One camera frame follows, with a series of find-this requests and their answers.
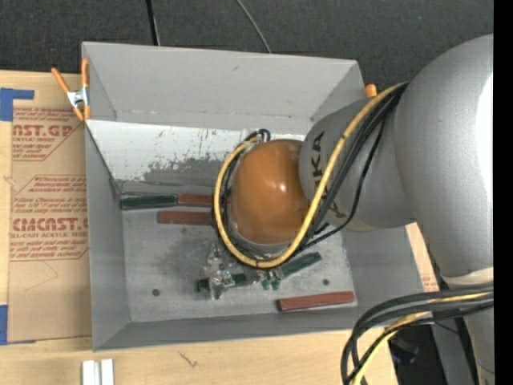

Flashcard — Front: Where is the grey metal bin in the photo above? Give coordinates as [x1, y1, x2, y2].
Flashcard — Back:
[81, 41, 426, 353]

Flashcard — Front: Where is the brown cardboard board, red print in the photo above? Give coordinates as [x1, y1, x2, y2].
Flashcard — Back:
[0, 69, 442, 345]

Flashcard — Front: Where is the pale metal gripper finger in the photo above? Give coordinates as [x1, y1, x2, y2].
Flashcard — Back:
[208, 271, 236, 301]
[205, 244, 225, 275]

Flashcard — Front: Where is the red-brown flat block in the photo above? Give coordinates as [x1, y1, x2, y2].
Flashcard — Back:
[156, 209, 214, 226]
[176, 192, 216, 208]
[275, 290, 357, 313]

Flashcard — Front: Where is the dark green block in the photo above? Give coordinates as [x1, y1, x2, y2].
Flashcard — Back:
[119, 193, 179, 211]
[280, 251, 323, 277]
[195, 272, 258, 294]

